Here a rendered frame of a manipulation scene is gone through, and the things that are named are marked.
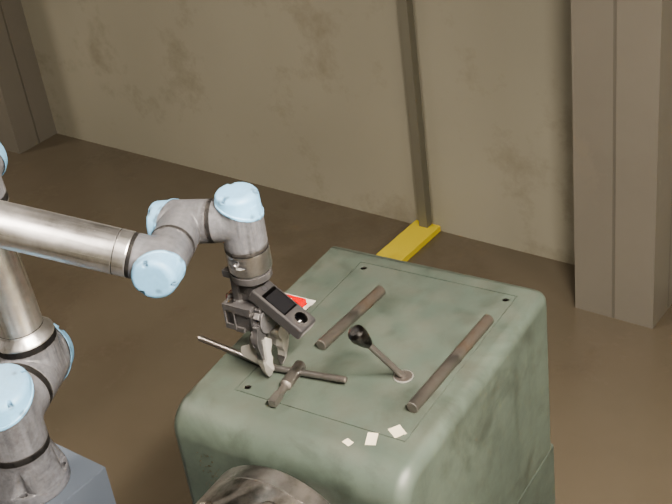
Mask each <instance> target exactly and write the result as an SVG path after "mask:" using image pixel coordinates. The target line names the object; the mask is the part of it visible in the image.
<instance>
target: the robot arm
mask: <svg viewBox="0 0 672 504"><path fill-rule="evenodd" d="M7 164H8V158H7V153H6V151H5V149H4V147H3V145H2V144H1V143H0V504H45V503H47V502H48V501H50V500H52V499H53V498H55V497H56V496H57V495H58V494H59V493H60V492H61V491H62V490H63V489H64V488H65V487H66V485H67V483H68V481H69V479H70V474H71V470H70V466H69V463H68V460H67V458H66V456H65V454H64V453H63V452H62V451H61V450H60V449H59V448H58V446H57V445H56V444H55V443H54V442H53V441H52V440H51V438H50V437H49V433H48V430H47V427H46V424H45V421H44V414H45V412H46V410H47V409H48V407H49V405H50V403H51V401H52V400H53V398H54V396H55V394H56V393H57V391H58V389H59V387H60V385H61V384H62V382H63V380H64V379H65V378H66V377H67V375H68V373H69V371H70V369H71V365H72V362H73V359H74V347H73V343H72V341H71V339H70V337H69V335H68V334H67V333H66V331H65V330H61V329H59V326H58V325H57V324H55V323H53V321H52V320H51V319H50V318H48V317H45V316H42V314H41V312H40V309H39V306H38V303H37V300H36V298H35V295H34V292H33V289H32V286H31V284H30V281H29V278H28V275H27V272H26V270H25V267H24V264H23V261H22V259H21V256H20V253H23V254H27V255H32V256H36V257H40V258H44V259H48V260H53V261H57V262H61V263H65V264H70V265H74V266H78V267H82V268H86V269H91V270H95V271H99V272H103V273H108V274H112V275H116V276H120V277H125V278H129V279H131V280H132V283H133V285H134V287H135V288H136V289H137V290H138V291H140V292H141V293H143V294H144V295H145V296H147V297H150V298H163V297H166V296H168V295H170V294H171V293H172V292H173V291H174V290H175V289H176V288H177V286H178V285H179V283H180V282H181V280H182V279H183V277H184V275H185V272H186V268H187V266H188V264H189V262H190V260H191V258H192V256H193V254H194V252H195V250H196V248H197V246H198V244H207V243H223V245H224V249H225V253H226V258H227V263H228V266H227V267H225V268H223V269H222V275H223V277H226V278H230V283H231V288H232V290H230V291H232V292H230V291H229V292H227V293H226V300H225V301H224V302H223V303H221V304H222V308H223V313H224V318H225V323H226V328H230V329H234V330H236V331H238V332H241V333H246V332H247V331H250V332H251V334H250V336H249V342H250V343H249V344H248V345H244V346H242V347H241V353H242V355H243V356H244V357H246V358H247V359H249V360H251V361H253V362H255V363H257V364H258V365H259V366H260V368H261V370H262V371H263V373H264V374H265V375H266V376H268V377H271V375H272V373H273V371H274V369H275V367H274V365H273V356H272V354H271V348H272V344H274V345H276V347H277V349H278V359H279V362H280V364H283V363H284V361H285V359H286V357H287V351H288V345H289V334H291V335H292V336H293V337H295V338H296V339H300V338H301V337H302V336H303V335H304V334H305V333H306V332H307V331H309V330H310V329H311V328H312V327H313V325H314V323H315V321H316V320H315V318H314V317H313V316H312V315H311V314H310V313H308V312H307V311H306V310H305V309H304V308H302V307H301V306H300V305H299V304H297V303H296V302H295V301H294V300H293V299H291V298H290V297H289V296H288V295H287V294H285V293H284V292H283V291H282V290H280V289H279V288H278V287H277V286H276V285H274V284H273V283H272V282H271V281H270V280H269V279H270V278H271V276H272V274H273V271H272V257H271V252H270V246H269V242H268V237H267V231H266V225H265V219H264V208H263V206H262V204H261V200H260V195H259V192H258V190H257V188H256V187H255V186H254V185H252V184H250V183H246V182H234V183H233V184H226V185H224V186H222V187H220V188H219V189H218V190H217V191H216V193H215V196H214V198H212V199H176V198H172V199H169V200H160V201H155V202H153V203H152V204H151V205H150V207H149V209H148V215H147V217H146V227H147V233H148V234H144V233H139V232H136V231H132V230H127V229H123V228H119V227H114V226H110V225H106V224H102V223H97V222H93V221H89V220H85V219H80V218H76V217H72V216H67V215H63V214H59V213H55V212H50V211H46V210H42V209H38V208H33V207H29V206H25V205H21V204H16V203H12V202H8V201H9V196H8V193H7V190H6V187H5V184H4V181H3V179H2V176H3V174H4V173H5V171H6V168H7ZM228 293H229V295H228V296H227V294H228ZM230 299H231V300H230ZM229 300H230V301H229ZM226 313H227V315H226ZM227 318H228V319H227Z"/></svg>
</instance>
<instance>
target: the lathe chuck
mask: <svg viewBox="0 0 672 504"><path fill-rule="evenodd" d="M265 502H270V503H273V504H302V503H301V502H299V501H298V500H296V499H295V498H293V497H292V496H290V495H289V494H287V493H285V492H283V491H281V490H279V489H277V488H275V487H273V486H271V485H268V484H265V483H263V482H259V481H256V480H251V479H245V478H229V479H225V480H221V481H219V482H217V483H215V484H214V485H213V486H212V487H211V488H210V489H209V490H208V491H207V492H206V493H205V494H204V495H203V496H202V497H201V498H200V499H199V501H198V502H197V503H196V504H262V503H265Z"/></svg>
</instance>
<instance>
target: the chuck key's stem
mask: <svg viewBox="0 0 672 504"><path fill-rule="evenodd" d="M300 369H304V370H305V369H306V365H305V363H304V362H303V361H301V360H297V361H296V362H295V363H294V364H293V366H292V367H291V368H290V370H289V371H288V372H287V374H286V375H285V377H284V378H283V379H282V381H281V382H280V385H281V386H280V387H279V388H278V390H277V391H275V392H274V393H273V394H272V396H271V397H270V398H269V400H268V403H269V406H270V407H275V408H276V407H277V406H278V404H279V403H280V401H281V400H282V399H283V395H284V394H285V392H286V391H287V390H290V389H291V388H292V387H293V385H294V384H295V383H296V381H297V380H298V378H299V377H300V373H299V370H300Z"/></svg>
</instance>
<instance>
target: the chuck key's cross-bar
mask: <svg viewBox="0 0 672 504"><path fill-rule="evenodd" d="M197 339H198V341H200V342H202V343H205V344H207V345H210V346H212V347H215V348H217V349H220V350H222V351H225V352H227V353H229V354H232V355H234V356H237V357H239V358H242V359H244V360H247V361H249V362H252V363H254V364H257V363H255V362H253V361H251V360H249V359H247V358H246V357H244V356H243V355H242V353H241V351H239V350H237V349H234V348H232V347H229V346H227V345H225V344H222V343H220V342H217V341H215V340H212V339H210V338H207V337H205V336H202V335H199V336H198V338H197ZM257 365H258V364H257ZM273 365H274V367H275V369H274V371H275V372H281V373H287V372H288V371H289V370H290V368H291V367H286V366H280V365H275V364H273ZM299 373H300V376H305V377H311V378H317V379H323V380H329V381H335V382H341V383H346V382H347V380H348V378H347V377H346V376H341V375H334V374H328V373H322V372H316V371H310V370H304V369H300V370H299Z"/></svg>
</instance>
